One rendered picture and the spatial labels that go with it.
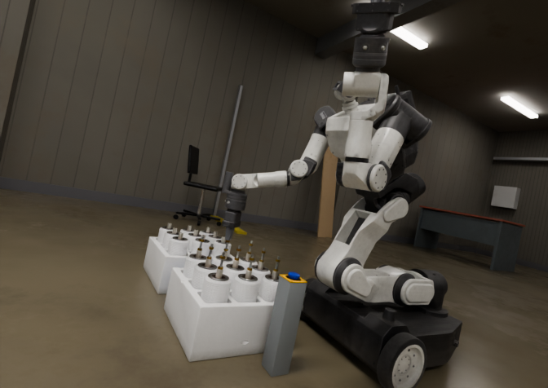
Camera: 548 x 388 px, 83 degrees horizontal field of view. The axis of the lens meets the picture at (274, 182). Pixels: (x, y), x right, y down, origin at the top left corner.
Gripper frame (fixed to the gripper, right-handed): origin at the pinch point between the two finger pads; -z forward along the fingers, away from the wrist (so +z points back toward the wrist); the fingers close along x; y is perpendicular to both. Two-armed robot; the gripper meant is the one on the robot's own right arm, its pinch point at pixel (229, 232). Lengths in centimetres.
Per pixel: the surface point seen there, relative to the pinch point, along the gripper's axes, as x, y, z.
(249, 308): -23.5, -20.7, -19.6
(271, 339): -26.4, -30.6, -26.4
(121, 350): -42, 13, -36
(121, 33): 186, 244, 167
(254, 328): -21.2, -23.1, -26.8
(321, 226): 347, -26, -21
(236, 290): -21.4, -14.2, -15.6
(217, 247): 26.3, 13.7, -13.8
